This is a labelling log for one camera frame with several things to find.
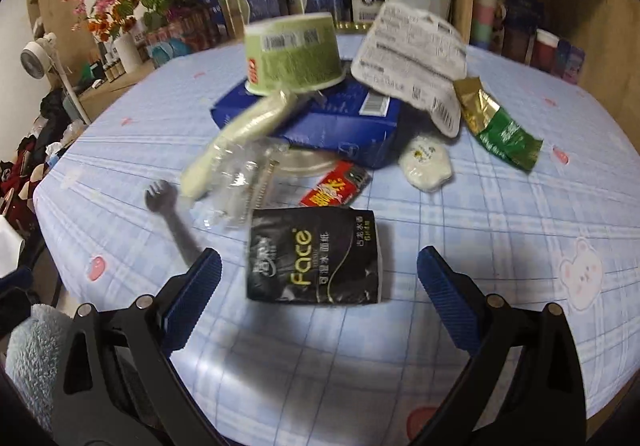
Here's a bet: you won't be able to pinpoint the blue cardboard box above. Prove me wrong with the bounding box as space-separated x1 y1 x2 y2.
209 76 403 170

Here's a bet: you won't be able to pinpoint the white round lid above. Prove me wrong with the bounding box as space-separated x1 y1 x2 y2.
275 148 341 177

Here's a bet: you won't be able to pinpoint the red snack wrapper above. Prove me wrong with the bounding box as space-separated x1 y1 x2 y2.
299 161 373 209

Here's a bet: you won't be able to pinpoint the row of small brown bottles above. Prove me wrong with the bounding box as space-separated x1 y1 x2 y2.
97 58 126 81

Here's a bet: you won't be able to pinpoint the white standing fan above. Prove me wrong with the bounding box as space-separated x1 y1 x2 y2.
20 32 93 127

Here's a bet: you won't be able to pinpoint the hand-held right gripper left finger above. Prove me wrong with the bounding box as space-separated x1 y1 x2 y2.
50 247 223 446

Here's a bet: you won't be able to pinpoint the red paper cup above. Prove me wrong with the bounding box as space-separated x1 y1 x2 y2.
532 28 561 71

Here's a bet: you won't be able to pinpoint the orange flowers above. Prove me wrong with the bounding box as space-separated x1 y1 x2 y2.
87 13 136 44

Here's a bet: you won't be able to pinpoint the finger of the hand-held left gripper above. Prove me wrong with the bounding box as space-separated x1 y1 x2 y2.
0 267 41 339

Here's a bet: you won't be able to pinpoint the green paper bowl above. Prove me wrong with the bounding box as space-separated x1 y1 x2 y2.
244 12 346 96

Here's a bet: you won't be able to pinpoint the cream plastic tube wrapper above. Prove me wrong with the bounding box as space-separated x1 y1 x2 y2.
180 90 301 201

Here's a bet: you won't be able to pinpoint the small blue box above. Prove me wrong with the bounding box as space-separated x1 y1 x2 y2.
557 40 586 81

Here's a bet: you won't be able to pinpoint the white shell-shaped packet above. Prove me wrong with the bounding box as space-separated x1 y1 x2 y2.
398 135 453 193

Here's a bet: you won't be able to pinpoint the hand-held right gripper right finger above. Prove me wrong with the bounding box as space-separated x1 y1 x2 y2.
416 246 586 446

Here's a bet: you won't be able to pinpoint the grey plastic fork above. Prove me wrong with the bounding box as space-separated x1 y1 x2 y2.
144 179 203 271

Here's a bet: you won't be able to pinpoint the brown glass cup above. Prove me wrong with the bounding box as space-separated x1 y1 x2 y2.
502 20 531 61

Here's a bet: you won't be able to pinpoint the white printed pouch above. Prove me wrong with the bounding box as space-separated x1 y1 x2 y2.
350 2 468 139

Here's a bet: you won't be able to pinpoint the clear plastic wrapper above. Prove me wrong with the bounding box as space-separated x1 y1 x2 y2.
202 136 291 231

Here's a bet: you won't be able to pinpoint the white ribbed vase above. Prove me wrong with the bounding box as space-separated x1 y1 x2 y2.
114 30 141 72

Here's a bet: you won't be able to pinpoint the stack of pastel cups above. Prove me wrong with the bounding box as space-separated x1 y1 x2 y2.
472 0 501 49

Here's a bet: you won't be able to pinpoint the blue printed box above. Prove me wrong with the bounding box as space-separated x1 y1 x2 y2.
500 0 546 34

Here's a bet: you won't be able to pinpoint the black tissue pack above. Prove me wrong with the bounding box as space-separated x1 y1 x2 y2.
245 207 385 304

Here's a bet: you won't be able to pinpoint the gold green foil wrapper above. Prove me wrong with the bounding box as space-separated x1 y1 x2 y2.
452 76 544 173

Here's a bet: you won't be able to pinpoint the wooden shelf unit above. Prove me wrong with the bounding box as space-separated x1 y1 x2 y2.
25 0 640 121

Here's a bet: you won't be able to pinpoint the patterned tissue box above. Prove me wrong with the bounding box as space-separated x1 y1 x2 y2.
147 33 201 69

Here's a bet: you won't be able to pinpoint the light blue fluffy garment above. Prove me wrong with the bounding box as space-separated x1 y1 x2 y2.
5 303 76 432

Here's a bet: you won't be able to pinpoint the pile of clothes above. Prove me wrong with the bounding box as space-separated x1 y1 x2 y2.
0 90 86 247

